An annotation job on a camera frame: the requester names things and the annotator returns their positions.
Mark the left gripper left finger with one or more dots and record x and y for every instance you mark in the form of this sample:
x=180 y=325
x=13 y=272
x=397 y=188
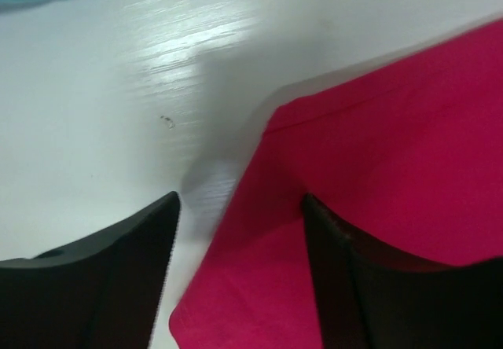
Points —
x=101 y=291

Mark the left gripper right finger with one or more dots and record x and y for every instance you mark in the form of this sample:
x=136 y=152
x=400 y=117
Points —
x=369 y=294

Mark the magenta t shirt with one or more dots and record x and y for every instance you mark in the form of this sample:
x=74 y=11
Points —
x=410 y=153

